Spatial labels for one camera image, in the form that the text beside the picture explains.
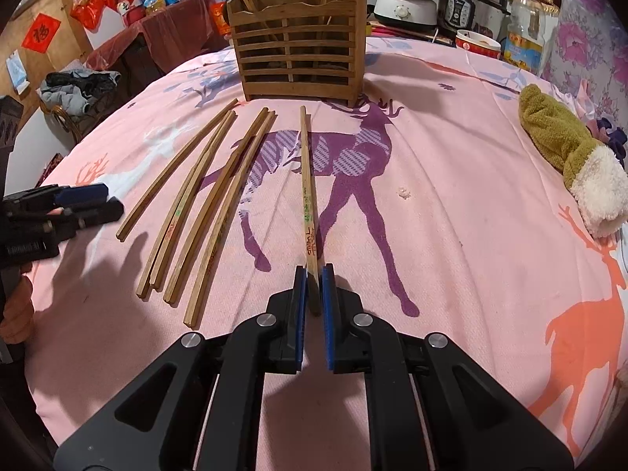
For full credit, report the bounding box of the white induction cooker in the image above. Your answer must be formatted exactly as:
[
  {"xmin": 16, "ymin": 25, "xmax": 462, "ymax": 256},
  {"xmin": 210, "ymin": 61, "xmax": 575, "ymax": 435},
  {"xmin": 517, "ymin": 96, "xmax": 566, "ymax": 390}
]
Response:
[{"xmin": 374, "ymin": 0, "xmax": 437, "ymax": 30}]

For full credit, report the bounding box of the clear cooking oil bottle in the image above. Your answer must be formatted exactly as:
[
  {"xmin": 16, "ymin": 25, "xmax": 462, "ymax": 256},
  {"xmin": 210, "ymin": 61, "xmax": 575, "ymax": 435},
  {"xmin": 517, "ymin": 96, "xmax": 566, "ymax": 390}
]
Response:
[{"xmin": 501, "ymin": 0, "xmax": 546, "ymax": 73}]

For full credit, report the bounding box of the wooden chopstick holder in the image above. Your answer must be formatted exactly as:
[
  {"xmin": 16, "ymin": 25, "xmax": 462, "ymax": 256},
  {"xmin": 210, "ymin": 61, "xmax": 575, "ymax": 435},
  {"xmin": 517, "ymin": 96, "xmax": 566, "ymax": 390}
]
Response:
[{"xmin": 226, "ymin": 0, "xmax": 369, "ymax": 104}]

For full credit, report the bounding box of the silver electric pressure cooker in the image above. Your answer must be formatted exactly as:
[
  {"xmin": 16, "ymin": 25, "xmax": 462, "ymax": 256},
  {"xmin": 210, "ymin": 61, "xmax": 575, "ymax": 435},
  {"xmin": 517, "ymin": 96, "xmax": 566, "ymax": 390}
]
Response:
[{"xmin": 438, "ymin": 0, "xmax": 511, "ymax": 47}]

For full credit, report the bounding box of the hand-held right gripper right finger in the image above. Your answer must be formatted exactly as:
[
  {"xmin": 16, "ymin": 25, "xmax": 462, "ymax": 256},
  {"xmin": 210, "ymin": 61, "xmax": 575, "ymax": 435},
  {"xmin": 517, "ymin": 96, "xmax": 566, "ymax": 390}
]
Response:
[{"xmin": 319, "ymin": 263, "xmax": 575, "ymax": 471}]

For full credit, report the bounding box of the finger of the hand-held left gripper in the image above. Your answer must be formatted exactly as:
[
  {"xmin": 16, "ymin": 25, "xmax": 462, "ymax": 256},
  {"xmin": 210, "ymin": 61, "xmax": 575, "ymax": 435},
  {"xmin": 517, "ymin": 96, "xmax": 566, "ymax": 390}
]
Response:
[
  {"xmin": 49, "ymin": 197, "xmax": 124, "ymax": 231},
  {"xmin": 34, "ymin": 184, "xmax": 110, "ymax": 209}
]

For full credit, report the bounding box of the pile of dark clothes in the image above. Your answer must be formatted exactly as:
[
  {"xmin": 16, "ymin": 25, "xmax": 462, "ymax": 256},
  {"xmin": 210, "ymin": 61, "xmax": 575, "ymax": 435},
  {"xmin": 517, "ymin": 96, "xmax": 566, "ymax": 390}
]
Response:
[{"xmin": 39, "ymin": 69, "xmax": 121, "ymax": 115}]

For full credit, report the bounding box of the dark purple scrunchie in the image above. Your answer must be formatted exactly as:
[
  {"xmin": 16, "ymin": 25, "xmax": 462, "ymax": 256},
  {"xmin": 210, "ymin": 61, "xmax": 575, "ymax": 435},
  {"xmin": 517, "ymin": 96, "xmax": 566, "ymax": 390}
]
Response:
[{"xmin": 589, "ymin": 118, "xmax": 628, "ymax": 168}]

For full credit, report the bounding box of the blue and white packet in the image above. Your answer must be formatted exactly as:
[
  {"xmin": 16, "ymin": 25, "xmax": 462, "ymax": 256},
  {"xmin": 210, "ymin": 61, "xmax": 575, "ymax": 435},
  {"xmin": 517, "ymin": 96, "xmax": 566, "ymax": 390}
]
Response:
[{"xmin": 6, "ymin": 49, "xmax": 30, "ymax": 94}]

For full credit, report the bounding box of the person's left hand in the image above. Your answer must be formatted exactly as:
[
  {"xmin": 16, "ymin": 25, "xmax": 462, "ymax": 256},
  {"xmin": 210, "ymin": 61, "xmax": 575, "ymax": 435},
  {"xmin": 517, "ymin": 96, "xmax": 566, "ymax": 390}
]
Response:
[{"xmin": 0, "ymin": 275, "xmax": 35, "ymax": 345}]

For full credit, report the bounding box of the rattan chair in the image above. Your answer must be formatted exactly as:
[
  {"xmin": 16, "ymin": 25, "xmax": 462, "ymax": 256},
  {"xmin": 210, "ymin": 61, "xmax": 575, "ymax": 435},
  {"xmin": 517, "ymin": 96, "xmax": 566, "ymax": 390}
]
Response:
[{"xmin": 42, "ymin": 103, "xmax": 96, "ymax": 145}]

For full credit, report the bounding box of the floral pink wall covering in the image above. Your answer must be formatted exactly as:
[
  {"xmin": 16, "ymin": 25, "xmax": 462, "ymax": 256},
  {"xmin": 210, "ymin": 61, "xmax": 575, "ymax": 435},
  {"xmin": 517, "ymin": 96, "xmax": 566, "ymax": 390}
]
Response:
[{"xmin": 540, "ymin": 0, "xmax": 628, "ymax": 123}]

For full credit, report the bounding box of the red cloth covered table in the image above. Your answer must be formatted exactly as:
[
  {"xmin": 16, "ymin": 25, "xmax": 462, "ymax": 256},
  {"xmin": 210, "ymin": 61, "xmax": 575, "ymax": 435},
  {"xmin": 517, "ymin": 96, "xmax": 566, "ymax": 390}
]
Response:
[{"xmin": 86, "ymin": 0, "xmax": 219, "ymax": 88}]

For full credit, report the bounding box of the red plastic bag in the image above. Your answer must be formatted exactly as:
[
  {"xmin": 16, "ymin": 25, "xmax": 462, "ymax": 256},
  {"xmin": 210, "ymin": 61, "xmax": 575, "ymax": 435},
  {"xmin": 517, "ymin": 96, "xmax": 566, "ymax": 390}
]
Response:
[{"xmin": 71, "ymin": 0, "xmax": 106, "ymax": 33}]

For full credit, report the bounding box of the bunch of wooden chopsticks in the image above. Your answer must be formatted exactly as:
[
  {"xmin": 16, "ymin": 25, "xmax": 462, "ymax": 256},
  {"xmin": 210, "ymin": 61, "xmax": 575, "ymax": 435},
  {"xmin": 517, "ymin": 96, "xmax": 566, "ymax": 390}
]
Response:
[{"xmin": 116, "ymin": 98, "xmax": 277, "ymax": 329}]

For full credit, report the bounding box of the wooden door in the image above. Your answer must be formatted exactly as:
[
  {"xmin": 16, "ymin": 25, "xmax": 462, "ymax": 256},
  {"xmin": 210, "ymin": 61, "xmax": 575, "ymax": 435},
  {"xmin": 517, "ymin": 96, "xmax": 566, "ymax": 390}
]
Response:
[{"xmin": 0, "ymin": 0, "xmax": 94, "ymax": 123}]

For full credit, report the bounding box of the red printed box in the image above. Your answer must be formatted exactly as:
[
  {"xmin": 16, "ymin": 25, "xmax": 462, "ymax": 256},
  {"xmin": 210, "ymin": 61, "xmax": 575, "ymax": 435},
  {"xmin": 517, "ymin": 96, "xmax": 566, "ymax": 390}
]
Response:
[{"xmin": 43, "ymin": 153, "xmax": 66, "ymax": 183}]

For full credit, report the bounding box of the olive and cream plush sock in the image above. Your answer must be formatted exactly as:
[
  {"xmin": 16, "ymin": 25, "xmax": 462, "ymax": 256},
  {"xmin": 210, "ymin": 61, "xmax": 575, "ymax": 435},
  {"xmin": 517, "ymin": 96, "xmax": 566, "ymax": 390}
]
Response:
[{"xmin": 519, "ymin": 84, "xmax": 628, "ymax": 239}]

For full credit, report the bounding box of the red gift box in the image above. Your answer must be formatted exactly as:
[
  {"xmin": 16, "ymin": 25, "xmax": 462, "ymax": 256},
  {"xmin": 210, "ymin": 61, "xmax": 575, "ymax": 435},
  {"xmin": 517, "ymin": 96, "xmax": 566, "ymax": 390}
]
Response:
[{"xmin": 211, "ymin": 1, "xmax": 232, "ymax": 36}]

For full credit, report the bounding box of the red and white bowl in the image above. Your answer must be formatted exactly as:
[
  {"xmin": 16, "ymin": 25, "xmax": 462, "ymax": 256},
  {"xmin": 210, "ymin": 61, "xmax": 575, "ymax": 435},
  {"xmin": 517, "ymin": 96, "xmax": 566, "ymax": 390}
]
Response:
[{"xmin": 455, "ymin": 29, "xmax": 502, "ymax": 62}]

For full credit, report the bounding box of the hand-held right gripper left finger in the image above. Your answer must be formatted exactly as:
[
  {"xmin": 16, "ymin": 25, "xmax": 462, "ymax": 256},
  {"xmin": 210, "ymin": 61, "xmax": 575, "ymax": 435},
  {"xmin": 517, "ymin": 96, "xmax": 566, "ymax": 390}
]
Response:
[{"xmin": 53, "ymin": 265, "xmax": 311, "ymax": 471}]

